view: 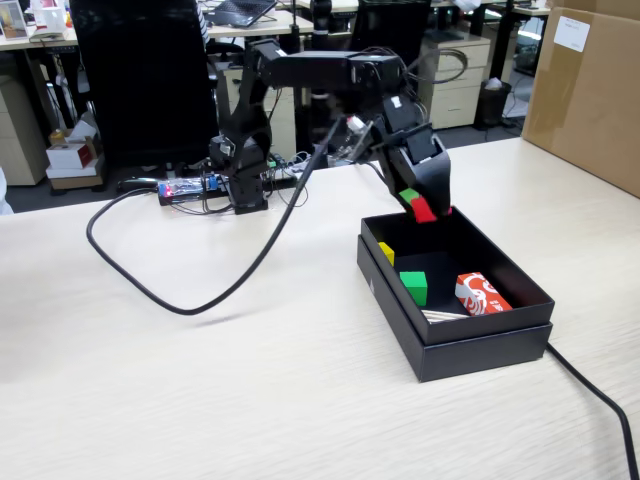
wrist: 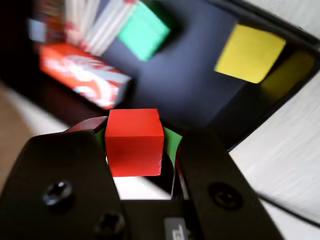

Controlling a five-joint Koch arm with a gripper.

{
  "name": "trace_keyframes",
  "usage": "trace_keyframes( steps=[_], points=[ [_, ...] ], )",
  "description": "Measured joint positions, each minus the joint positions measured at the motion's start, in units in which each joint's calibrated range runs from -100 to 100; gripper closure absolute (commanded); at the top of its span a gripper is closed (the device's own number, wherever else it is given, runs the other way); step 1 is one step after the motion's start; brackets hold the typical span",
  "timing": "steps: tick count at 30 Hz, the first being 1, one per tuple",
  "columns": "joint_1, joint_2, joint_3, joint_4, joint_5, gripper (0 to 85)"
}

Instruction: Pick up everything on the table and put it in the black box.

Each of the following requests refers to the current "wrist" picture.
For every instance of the green cube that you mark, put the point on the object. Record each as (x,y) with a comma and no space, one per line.
(143,31)

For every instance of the white striped packet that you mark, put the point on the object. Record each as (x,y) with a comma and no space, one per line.
(100,25)

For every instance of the red cube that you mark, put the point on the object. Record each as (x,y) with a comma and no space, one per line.
(133,142)

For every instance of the black box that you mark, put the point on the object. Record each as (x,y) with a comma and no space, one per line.
(190,75)

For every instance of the pale blue small item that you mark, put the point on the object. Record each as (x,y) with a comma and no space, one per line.
(37,30)

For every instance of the red printed carton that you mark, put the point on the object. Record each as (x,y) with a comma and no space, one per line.
(82,72)

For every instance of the yellow cube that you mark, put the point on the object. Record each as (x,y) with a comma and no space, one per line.
(247,53)

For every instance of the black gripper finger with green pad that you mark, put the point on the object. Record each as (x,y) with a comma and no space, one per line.
(207,162)
(55,162)

